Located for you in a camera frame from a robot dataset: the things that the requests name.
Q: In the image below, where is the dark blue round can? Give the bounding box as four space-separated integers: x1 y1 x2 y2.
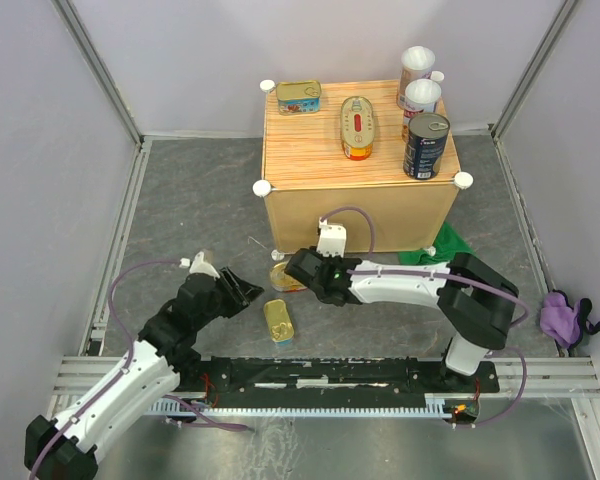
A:
403 112 450 181

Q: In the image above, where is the blue rectangular luncheon meat tin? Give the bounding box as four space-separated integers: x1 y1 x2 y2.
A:
275 80 322 115

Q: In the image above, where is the grey slotted cable duct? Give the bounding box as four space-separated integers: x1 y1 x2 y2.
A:
147 392 456 417

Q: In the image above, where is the green cloth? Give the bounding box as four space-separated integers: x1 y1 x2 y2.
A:
398 222 474 266

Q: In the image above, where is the wooden cube cabinet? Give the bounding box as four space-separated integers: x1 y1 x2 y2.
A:
252 80 473 253

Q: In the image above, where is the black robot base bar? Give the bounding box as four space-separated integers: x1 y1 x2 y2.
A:
176 357 500 408

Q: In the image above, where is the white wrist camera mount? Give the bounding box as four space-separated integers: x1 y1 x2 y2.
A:
316 220 347 257
179 250 220 279

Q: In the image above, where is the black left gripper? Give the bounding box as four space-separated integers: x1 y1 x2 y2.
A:
194 265 264 329

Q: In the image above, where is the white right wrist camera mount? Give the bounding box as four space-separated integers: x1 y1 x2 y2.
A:
316 220 347 257

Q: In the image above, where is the gold oval fish tin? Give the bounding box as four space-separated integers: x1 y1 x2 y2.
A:
340 96 376 161

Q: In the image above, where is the oval red fish tin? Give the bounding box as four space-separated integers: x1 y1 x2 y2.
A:
269 262 307 293

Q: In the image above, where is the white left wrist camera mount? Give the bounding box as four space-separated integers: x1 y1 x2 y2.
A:
179 250 220 279

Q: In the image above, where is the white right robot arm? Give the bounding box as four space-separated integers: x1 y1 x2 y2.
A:
285 248 528 391

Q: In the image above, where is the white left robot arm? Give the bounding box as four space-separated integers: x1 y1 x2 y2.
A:
24 267 264 479

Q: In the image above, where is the gold rectangular meat tin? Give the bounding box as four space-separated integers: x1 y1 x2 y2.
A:
263 299 295 345

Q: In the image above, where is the purple cloth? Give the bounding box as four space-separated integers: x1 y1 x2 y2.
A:
539 290 600 350

